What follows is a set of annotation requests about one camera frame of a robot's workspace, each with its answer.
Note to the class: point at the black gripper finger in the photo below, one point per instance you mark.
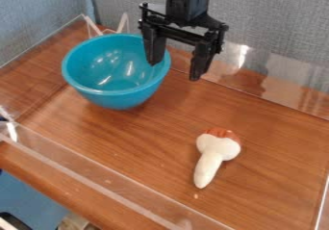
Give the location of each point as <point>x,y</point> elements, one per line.
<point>201,60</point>
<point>155,45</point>

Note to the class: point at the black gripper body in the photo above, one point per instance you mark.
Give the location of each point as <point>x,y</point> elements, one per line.
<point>200,29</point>

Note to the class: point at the white mushroom with red cap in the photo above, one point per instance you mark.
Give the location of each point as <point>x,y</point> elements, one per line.
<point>220,146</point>

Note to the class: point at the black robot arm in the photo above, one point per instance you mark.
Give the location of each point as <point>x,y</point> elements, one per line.
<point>187,8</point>

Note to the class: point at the blue plastic bowl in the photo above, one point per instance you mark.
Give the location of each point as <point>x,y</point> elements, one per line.
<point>106,68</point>

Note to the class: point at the clear acrylic barrier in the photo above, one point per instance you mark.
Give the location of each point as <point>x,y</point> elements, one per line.
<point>120,166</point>

